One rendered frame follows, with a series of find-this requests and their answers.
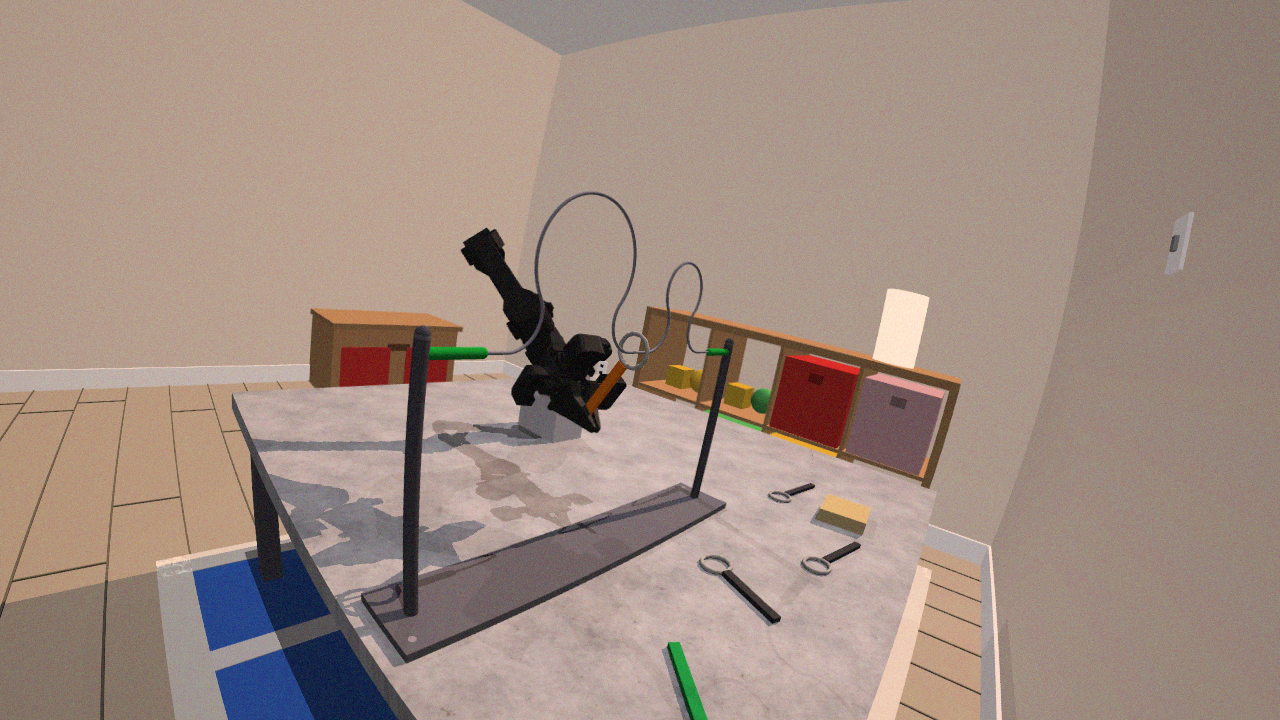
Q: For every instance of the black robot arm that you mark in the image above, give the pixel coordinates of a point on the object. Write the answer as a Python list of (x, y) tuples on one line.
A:
[(522, 308)]

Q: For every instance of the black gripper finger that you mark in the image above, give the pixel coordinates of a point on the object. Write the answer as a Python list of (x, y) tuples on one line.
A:
[(586, 395), (568, 403)]

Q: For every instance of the orange flat block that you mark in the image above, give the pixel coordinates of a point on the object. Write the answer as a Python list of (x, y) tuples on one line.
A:
[(844, 514)]

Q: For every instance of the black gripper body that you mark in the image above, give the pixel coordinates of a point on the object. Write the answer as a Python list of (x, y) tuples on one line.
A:
[(546, 379)]

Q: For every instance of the grey ring with dark handle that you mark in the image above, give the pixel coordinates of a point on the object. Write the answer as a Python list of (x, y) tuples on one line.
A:
[(740, 586), (832, 557), (791, 492)]

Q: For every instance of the green handle with grey loop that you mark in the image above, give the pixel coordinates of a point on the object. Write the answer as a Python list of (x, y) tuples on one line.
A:
[(686, 682)]

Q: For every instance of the orange handle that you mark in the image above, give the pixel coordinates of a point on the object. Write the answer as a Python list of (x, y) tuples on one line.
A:
[(617, 371)]

